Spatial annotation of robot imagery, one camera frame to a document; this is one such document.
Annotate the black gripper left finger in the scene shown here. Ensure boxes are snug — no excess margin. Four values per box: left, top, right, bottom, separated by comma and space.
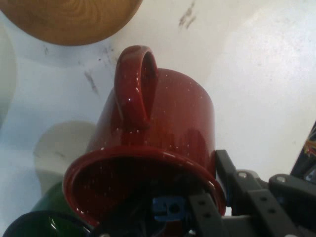
187, 191, 225, 237

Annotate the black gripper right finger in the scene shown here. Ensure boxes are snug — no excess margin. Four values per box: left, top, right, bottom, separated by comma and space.
215, 149, 316, 237

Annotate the red speckled enamel mug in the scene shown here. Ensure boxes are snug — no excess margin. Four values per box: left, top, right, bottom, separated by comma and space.
62, 44, 227, 229

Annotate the dark green enamel mug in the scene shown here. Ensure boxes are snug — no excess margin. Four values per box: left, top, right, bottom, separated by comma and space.
3, 180, 96, 237

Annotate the brown wooden mug tree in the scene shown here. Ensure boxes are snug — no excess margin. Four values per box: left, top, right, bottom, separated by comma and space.
0, 0, 145, 46

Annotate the black gripper cable beige plug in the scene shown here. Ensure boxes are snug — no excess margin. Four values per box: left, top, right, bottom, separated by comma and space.
289, 119, 316, 184

